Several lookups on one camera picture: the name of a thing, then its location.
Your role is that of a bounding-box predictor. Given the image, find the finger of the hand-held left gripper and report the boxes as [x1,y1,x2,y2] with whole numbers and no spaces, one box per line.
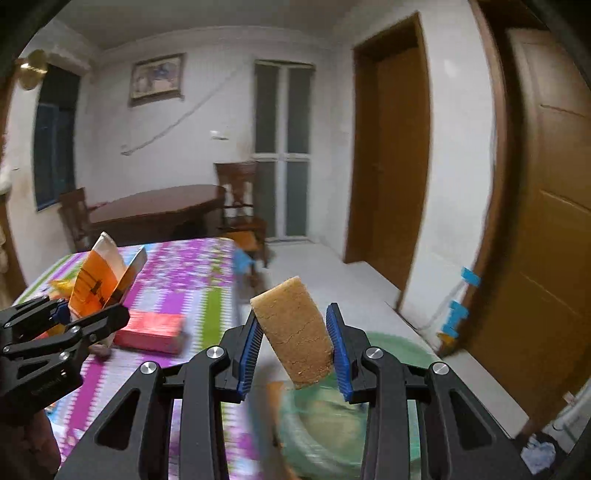
[0,295,70,343]
[0,302,131,370]

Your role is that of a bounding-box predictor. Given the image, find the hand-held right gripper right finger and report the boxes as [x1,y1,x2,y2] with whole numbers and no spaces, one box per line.
[325,302,532,480]

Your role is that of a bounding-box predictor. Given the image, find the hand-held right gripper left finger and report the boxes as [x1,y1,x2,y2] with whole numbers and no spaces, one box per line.
[55,318,265,480]

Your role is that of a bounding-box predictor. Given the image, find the orange paper cup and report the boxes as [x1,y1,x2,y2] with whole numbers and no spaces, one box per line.
[68,232,148,323]

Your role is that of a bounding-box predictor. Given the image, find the brown sponge block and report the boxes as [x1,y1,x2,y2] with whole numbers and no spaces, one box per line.
[250,276,334,390]

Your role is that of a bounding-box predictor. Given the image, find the person's left forearm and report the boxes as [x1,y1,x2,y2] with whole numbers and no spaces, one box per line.
[0,406,62,480]

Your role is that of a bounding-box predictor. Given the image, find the yellow snack wrapper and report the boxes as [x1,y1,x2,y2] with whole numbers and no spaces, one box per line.
[48,276,78,302]

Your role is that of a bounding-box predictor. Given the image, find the red box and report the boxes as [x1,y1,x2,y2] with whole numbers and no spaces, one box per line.
[113,311,188,355]

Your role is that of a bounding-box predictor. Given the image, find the blue cloth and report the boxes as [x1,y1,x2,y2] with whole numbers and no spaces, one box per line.
[235,253,258,278]

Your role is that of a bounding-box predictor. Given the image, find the dark wooden chair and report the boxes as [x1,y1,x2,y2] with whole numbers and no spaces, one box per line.
[213,161,269,268]
[57,187,94,253]

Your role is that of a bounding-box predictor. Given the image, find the floral striped tablecloth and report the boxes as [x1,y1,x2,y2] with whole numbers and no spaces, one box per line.
[11,237,278,480]

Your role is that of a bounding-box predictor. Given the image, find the wooden chair with orange seat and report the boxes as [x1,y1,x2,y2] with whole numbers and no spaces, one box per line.
[231,229,269,291]

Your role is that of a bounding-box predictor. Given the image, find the large blue tape piece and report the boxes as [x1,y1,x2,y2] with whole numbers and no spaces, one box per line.
[440,300,470,339]

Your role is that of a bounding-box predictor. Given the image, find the round wooden table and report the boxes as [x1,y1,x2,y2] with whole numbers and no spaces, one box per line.
[88,185,227,245]

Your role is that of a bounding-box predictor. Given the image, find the dark window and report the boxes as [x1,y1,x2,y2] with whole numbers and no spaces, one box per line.
[33,64,82,213]

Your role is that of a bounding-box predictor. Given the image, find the narrow brown wooden door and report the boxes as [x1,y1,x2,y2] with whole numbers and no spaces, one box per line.
[344,11,437,306]

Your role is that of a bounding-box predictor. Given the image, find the glass double door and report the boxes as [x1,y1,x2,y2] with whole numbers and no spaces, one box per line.
[252,58,317,243]

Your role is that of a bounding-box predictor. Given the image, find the white blue crumpled bag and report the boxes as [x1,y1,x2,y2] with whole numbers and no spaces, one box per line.
[521,433,560,477]

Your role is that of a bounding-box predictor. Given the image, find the wide brown wooden door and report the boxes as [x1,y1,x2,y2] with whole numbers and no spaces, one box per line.
[455,0,591,439]

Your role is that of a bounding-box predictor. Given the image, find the framed picture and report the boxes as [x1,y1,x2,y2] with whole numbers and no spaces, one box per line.
[128,52,187,107]

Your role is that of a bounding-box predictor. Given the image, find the white wall conduit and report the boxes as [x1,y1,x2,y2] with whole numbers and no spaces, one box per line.
[121,65,245,155]

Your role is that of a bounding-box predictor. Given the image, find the gold wall ornament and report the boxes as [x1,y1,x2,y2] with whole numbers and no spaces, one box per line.
[16,49,48,91]

